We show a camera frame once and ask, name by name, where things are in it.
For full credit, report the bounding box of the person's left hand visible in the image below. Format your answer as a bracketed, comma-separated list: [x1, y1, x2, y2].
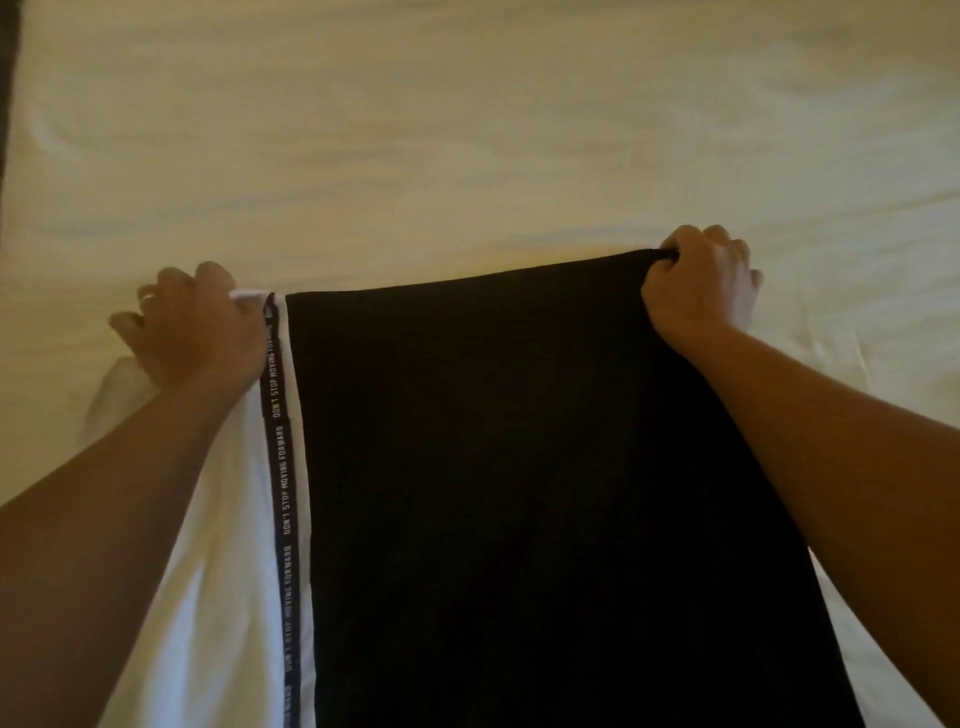
[108, 261, 275, 395]

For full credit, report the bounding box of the person's right hand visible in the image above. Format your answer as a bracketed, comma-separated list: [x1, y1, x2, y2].
[640, 225, 765, 359]

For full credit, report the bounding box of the person's left forearm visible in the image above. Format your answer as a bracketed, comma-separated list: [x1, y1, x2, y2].
[0, 375, 260, 728]

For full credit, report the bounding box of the white and black t-shirt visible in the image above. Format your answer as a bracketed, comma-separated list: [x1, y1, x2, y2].
[82, 247, 869, 728]

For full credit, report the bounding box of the white bed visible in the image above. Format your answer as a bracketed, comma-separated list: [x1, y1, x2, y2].
[0, 0, 960, 728]

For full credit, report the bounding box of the person's right forearm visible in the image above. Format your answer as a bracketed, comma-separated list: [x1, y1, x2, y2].
[682, 327, 960, 728]

